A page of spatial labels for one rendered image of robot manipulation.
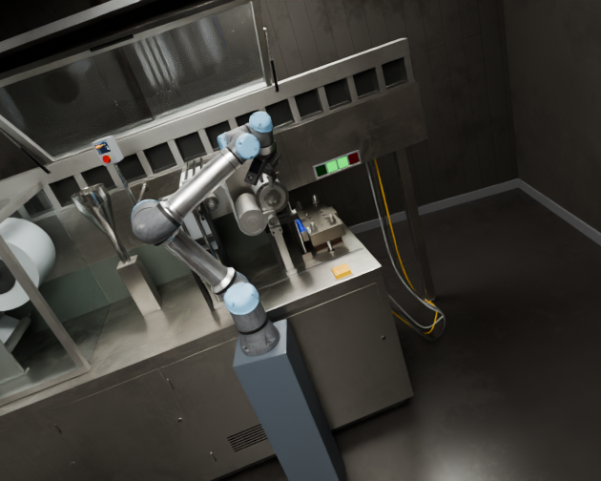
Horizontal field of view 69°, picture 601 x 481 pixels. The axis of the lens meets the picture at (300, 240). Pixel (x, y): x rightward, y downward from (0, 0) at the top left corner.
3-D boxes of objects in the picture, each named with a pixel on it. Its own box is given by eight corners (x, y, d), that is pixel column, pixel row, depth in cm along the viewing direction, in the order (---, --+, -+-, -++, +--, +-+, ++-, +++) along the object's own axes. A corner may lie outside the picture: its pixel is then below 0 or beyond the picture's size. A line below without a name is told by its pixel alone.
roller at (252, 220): (244, 239, 196) (235, 215, 191) (239, 219, 219) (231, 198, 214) (269, 229, 197) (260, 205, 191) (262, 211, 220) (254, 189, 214)
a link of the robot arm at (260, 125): (242, 115, 147) (265, 106, 149) (246, 137, 156) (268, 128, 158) (253, 131, 143) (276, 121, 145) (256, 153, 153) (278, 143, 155)
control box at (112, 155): (101, 168, 173) (89, 143, 169) (110, 162, 179) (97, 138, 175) (115, 163, 171) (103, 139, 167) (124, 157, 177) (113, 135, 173)
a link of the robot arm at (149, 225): (124, 236, 127) (247, 123, 130) (123, 225, 137) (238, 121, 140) (154, 261, 133) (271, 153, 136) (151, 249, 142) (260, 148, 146)
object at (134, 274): (137, 321, 204) (74, 214, 180) (140, 305, 217) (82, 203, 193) (165, 310, 205) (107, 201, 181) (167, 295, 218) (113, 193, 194)
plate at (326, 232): (313, 246, 201) (309, 235, 198) (296, 218, 237) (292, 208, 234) (345, 234, 202) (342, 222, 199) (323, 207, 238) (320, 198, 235)
